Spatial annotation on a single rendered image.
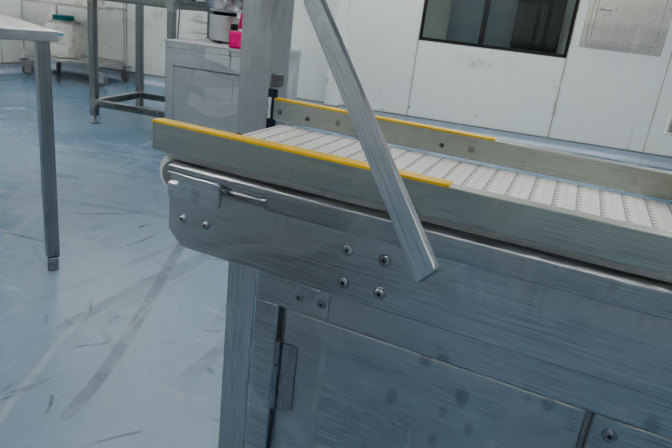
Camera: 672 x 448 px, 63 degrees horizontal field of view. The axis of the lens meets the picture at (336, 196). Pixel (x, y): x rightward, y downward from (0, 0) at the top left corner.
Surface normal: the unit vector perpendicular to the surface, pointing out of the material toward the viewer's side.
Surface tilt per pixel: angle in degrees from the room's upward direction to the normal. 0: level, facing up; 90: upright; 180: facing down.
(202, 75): 90
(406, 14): 90
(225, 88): 89
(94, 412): 0
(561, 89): 90
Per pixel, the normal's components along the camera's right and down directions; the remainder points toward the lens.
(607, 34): -0.28, 0.27
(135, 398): 0.11, -0.94
